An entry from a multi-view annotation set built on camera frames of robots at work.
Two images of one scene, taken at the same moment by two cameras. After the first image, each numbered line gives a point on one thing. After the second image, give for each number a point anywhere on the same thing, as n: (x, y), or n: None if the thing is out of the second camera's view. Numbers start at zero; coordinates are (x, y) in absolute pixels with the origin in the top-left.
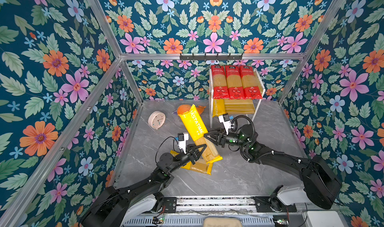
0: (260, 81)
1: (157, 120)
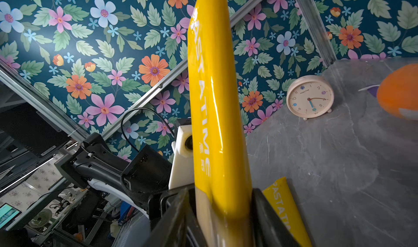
0: None
1: (309, 96)
